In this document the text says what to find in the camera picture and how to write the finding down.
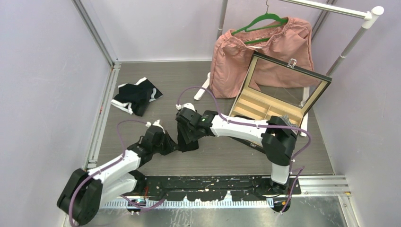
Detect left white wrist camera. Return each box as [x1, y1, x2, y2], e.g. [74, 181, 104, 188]
[145, 119, 165, 133]

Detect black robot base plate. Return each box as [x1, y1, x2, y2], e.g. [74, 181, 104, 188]
[128, 175, 301, 201]

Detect white metal clothes rack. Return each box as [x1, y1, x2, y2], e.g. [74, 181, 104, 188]
[193, 0, 385, 137]

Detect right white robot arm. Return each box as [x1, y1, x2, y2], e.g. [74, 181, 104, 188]
[175, 107, 297, 193]

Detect black white-trimmed underwear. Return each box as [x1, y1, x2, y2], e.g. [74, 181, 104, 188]
[111, 77, 163, 116]

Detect green clothes hanger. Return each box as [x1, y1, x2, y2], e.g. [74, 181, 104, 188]
[231, 0, 288, 46]

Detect purple cable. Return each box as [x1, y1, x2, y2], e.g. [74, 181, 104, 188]
[176, 86, 313, 214]
[68, 119, 166, 227]

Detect grey striped rolled underwear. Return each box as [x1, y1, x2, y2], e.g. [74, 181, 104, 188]
[280, 115, 298, 127]

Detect pink hanging shorts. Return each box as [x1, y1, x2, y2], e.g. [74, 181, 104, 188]
[209, 17, 318, 98]

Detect black compartment storage box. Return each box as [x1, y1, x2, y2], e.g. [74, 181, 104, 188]
[229, 52, 332, 136]

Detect plain black underwear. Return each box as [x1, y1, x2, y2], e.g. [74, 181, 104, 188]
[177, 123, 199, 152]

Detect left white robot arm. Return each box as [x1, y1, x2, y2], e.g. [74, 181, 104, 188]
[57, 123, 178, 227]

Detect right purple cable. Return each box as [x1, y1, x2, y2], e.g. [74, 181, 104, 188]
[176, 86, 313, 214]

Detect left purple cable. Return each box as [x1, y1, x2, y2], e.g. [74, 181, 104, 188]
[68, 119, 166, 227]

